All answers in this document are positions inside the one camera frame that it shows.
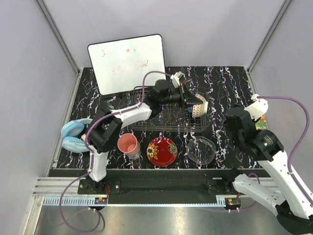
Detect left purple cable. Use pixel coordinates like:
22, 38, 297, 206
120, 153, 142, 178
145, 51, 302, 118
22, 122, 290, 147
58, 70, 173, 232

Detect pink tumbler cup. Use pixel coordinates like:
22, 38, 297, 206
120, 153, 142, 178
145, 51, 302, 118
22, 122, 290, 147
117, 133, 141, 160

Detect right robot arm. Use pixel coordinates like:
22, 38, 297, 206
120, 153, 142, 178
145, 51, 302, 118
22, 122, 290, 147
222, 105, 313, 235

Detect wire dish rack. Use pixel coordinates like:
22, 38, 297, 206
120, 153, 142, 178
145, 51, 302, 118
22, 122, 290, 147
128, 85, 210, 133

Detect red patterned white bowl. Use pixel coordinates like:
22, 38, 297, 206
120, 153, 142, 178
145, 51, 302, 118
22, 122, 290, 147
192, 93, 208, 118

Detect clear glass plate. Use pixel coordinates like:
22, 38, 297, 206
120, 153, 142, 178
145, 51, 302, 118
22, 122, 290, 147
186, 136, 217, 165

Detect red floral plate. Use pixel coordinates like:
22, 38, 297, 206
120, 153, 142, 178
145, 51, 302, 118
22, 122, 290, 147
146, 137, 178, 167

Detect whiteboard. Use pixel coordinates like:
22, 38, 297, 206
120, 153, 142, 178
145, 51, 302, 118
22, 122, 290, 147
88, 34, 165, 95

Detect orange green book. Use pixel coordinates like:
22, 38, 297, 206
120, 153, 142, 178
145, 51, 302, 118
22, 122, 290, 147
255, 114, 268, 130

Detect light blue headphones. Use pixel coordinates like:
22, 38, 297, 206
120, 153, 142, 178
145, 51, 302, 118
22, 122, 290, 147
61, 118, 92, 153

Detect blue patterned bowl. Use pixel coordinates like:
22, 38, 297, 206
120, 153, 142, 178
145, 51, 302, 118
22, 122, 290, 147
186, 107, 193, 114

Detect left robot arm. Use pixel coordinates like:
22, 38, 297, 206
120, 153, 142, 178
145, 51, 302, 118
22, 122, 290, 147
85, 79, 204, 194

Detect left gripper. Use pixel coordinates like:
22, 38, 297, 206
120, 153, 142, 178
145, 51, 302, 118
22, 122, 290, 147
160, 83, 202, 109

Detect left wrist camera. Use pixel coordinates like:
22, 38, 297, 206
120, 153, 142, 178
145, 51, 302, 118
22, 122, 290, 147
170, 71, 184, 88

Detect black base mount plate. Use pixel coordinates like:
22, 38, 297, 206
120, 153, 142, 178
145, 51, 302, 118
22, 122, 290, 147
78, 169, 238, 205

